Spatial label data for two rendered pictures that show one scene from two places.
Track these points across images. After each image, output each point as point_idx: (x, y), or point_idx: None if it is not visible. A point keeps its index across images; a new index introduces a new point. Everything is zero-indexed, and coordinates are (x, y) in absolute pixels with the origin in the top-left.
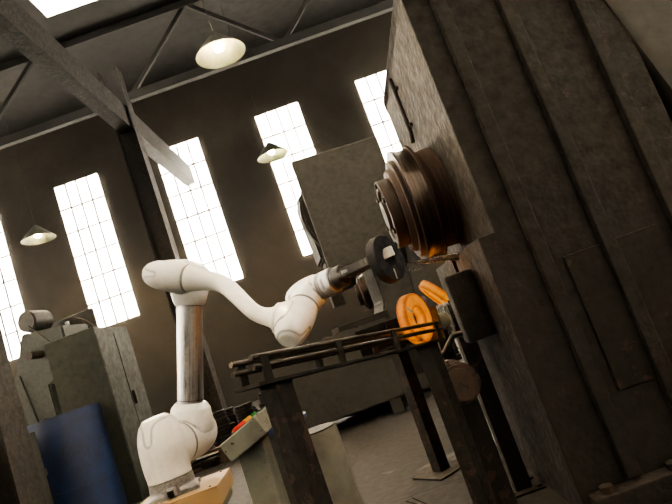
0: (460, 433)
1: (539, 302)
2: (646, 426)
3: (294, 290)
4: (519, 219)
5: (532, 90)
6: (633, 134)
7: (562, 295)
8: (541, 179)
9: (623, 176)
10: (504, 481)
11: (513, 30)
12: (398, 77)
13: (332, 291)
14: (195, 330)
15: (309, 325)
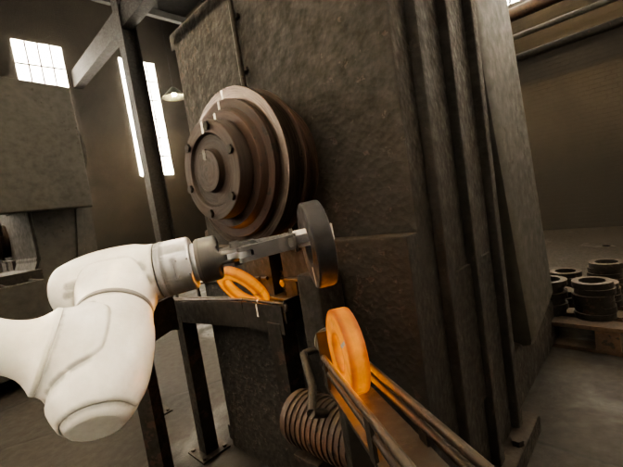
0: None
1: (438, 323)
2: (478, 448)
3: (94, 275)
4: (437, 223)
5: (445, 87)
6: (488, 168)
7: (459, 317)
8: (445, 184)
9: (477, 203)
10: None
11: (447, 13)
12: (253, 2)
13: (192, 287)
14: None
15: (151, 371)
